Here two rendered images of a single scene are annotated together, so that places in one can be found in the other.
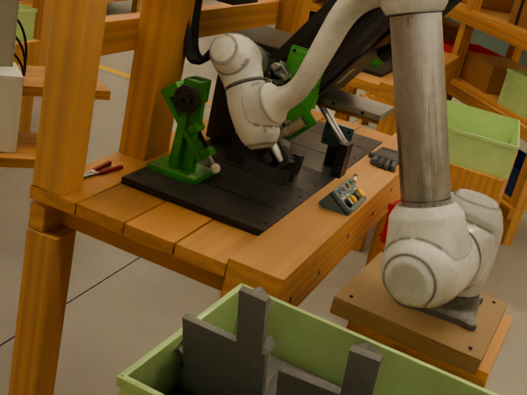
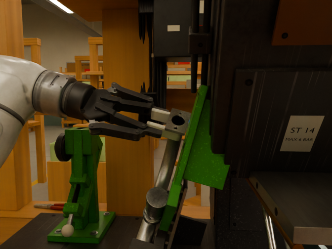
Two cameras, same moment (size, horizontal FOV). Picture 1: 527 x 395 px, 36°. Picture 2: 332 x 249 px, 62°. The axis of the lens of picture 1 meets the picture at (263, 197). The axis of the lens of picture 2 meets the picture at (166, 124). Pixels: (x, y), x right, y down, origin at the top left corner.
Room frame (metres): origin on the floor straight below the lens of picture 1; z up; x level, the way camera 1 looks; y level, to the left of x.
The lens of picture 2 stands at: (2.12, -0.50, 1.26)
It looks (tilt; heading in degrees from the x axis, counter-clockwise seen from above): 6 degrees down; 76
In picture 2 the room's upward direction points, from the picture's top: straight up
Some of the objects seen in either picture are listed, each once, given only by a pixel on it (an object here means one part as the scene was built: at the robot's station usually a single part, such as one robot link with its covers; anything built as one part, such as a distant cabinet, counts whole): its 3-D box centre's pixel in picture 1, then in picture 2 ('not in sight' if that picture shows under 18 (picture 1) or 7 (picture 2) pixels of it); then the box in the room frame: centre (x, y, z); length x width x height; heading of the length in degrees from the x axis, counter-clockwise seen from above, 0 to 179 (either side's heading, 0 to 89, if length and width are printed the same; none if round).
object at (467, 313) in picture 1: (445, 288); not in sight; (1.69, -0.46, 0.91); 0.22 x 0.18 x 0.06; 165
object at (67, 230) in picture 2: (212, 161); (69, 221); (2.06, 0.16, 0.96); 0.06 x 0.03 x 0.06; 71
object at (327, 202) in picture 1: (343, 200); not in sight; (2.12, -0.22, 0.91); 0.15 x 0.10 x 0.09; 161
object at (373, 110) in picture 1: (327, 96); (299, 181); (2.44, -0.12, 1.11); 0.39 x 0.16 x 0.03; 71
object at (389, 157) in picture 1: (383, 157); not in sight; (2.61, -0.37, 0.91); 0.20 x 0.11 x 0.03; 168
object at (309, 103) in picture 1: (303, 83); (204, 142); (2.31, -0.04, 1.17); 0.13 x 0.12 x 0.20; 161
